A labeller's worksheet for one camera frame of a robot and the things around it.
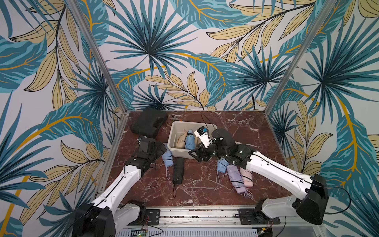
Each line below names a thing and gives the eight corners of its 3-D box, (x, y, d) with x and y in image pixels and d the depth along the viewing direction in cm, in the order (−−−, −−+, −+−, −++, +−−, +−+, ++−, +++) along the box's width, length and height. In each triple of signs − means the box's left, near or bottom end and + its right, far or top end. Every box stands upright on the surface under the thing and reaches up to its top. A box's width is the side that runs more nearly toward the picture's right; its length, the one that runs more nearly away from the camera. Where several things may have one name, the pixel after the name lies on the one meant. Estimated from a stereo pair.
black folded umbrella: (171, 183, 85) (170, 182, 83) (173, 159, 95) (173, 157, 93) (183, 183, 85) (183, 182, 83) (184, 159, 95) (184, 157, 93)
